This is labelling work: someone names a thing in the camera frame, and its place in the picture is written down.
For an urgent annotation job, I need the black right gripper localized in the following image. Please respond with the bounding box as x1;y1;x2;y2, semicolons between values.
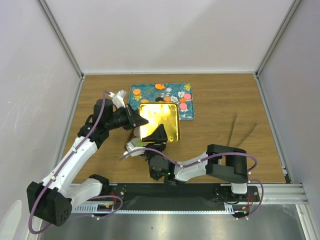
139;123;168;163

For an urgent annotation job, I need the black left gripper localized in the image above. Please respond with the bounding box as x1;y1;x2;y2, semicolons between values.
105;103;148;131

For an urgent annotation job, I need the gold cookie tin box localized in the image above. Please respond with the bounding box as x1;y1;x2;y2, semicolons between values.
127;130;135;143

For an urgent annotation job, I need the green round cookie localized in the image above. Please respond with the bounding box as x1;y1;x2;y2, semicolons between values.
135;141;145;147

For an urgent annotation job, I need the gold tin lid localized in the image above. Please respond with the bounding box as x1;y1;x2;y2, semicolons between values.
138;102;181;143

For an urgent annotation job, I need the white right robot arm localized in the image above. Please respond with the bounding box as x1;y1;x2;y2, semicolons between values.
141;124;250;201

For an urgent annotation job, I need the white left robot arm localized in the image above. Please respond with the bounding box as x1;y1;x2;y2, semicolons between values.
26;98;148;228

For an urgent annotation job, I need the white paper cup top-left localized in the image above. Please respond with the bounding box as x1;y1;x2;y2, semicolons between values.
133;127;140;138

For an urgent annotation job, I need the orange round cookie top-left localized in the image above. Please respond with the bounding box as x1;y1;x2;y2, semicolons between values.
132;89;141;96

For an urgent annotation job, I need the white paper cup bottom-left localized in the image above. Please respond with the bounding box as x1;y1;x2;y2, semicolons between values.
126;137;147;152

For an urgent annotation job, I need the black round cookie centre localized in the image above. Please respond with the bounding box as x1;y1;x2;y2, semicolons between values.
155;97;163;102

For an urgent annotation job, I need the pink round cookie lower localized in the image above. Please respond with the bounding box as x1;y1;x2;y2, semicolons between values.
179;102;188;111

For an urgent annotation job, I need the pink round cookie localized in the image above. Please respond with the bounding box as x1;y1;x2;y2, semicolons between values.
183;93;192;100
179;102;188;111

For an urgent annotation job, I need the orange round cookie centre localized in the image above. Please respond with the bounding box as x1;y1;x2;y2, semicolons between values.
164;96;171;103

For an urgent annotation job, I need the orange fish cookie top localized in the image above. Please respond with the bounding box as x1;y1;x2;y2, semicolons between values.
154;83;166;91

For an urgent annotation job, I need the pink round cookie right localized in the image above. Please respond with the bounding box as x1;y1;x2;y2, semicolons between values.
183;93;192;100

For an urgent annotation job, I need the teal floral serving tray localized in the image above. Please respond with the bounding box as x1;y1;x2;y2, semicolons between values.
128;83;195;121

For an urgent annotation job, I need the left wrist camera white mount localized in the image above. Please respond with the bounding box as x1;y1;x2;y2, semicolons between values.
112;89;127;109

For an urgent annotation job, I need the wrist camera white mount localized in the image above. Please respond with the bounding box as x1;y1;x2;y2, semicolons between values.
122;143;146;158
112;89;127;109

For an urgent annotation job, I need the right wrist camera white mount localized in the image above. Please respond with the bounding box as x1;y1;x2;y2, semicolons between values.
122;143;146;158

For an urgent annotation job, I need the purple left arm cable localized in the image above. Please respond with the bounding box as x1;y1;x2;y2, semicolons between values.
27;89;124;235

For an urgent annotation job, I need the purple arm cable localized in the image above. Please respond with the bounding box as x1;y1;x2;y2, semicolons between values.
119;148;265;221
27;89;124;235

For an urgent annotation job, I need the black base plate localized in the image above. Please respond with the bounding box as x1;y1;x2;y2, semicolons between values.
110;183;260;212

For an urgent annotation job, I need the white cable duct left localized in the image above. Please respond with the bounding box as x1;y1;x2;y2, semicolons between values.
72;201;115;214

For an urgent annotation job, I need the white cable duct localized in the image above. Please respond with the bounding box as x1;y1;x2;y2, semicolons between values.
224;201;253;214
72;201;115;214

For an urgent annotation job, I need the white cable duct right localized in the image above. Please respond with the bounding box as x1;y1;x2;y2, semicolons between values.
224;201;253;214

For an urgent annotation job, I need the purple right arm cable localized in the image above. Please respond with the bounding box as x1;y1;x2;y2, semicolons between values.
119;148;265;221

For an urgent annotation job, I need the aluminium frame post left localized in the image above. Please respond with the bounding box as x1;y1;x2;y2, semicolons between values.
36;0;86;81

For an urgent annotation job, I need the aluminium frame post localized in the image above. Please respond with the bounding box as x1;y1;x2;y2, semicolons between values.
254;0;302;78
36;0;86;81

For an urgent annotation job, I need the aluminium frame post right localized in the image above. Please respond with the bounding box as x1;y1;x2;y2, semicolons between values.
254;0;302;78

